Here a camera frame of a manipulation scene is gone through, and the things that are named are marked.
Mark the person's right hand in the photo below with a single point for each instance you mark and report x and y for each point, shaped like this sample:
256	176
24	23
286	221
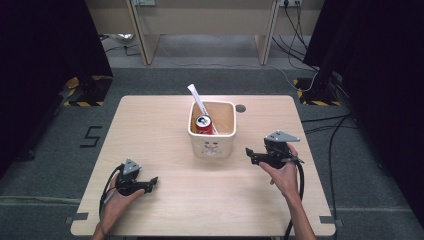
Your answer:
284	180

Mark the long white paper sleeve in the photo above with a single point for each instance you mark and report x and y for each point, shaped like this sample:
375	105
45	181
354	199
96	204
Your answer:
198	98

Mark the grey round table grommet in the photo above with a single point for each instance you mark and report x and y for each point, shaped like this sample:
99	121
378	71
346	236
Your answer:
240	108

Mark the crumpled silver foil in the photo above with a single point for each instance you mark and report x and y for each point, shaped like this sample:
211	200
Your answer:
122	37

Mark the white wall socket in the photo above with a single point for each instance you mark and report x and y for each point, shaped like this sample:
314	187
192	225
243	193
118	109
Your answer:
291	2

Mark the red drink can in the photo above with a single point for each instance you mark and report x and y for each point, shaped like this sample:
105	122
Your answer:
204	125

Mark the black stand base striped tape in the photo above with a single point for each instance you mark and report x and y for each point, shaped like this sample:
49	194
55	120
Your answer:
316	93
87	91

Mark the person's left hand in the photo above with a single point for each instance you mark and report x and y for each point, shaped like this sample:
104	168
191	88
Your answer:
116	204

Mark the grey tape strip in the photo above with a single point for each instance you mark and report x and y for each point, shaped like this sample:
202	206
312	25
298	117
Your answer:
77	217
330	220

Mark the black curtain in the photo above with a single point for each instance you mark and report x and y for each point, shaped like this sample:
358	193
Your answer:
40	66
383	83

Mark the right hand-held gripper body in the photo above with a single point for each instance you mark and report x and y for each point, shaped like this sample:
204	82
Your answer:
278	151

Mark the cream square plastic bin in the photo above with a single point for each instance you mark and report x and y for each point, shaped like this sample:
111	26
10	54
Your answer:
212	143

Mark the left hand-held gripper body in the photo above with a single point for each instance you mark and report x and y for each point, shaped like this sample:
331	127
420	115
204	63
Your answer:
127	182

